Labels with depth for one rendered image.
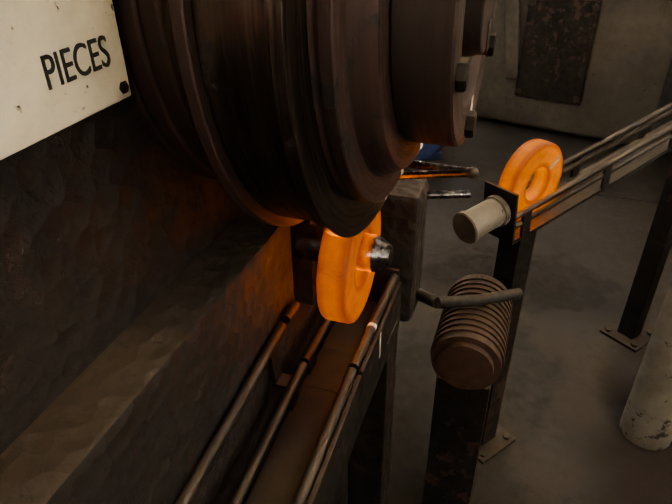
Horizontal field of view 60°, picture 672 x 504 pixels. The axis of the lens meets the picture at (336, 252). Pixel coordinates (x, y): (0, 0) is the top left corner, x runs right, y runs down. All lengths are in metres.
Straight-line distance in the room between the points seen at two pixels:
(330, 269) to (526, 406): 1.13
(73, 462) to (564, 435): 1.36
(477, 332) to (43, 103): 0.81
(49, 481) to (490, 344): 0.77
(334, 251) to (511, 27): 2.78
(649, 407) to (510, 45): 2.21
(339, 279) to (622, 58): 2.75
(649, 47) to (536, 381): 1.93
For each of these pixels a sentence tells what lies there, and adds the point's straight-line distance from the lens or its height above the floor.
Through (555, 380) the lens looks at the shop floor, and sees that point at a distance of 1.78.
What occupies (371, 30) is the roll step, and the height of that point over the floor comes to 1.11.
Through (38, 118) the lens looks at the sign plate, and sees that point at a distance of 0.39.
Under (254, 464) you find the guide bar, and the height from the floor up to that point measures 0.69.
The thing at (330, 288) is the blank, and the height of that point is 0.82.
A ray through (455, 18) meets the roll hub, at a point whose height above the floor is 1.11.
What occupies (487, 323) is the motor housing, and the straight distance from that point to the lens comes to 1.06.
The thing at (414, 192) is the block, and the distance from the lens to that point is 0.87.
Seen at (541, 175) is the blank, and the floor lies 0.71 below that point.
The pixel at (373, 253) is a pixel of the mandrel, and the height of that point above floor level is 0.83.
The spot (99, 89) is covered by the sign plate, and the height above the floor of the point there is 1.07.
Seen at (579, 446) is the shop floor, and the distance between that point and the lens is 1.64.
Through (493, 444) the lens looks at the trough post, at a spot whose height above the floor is 0.01.
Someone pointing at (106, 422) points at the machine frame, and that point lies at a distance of 0.45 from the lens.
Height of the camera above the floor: 1.19
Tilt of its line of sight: 33 degrees down
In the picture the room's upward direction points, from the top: 1 degrees counter-clockwise
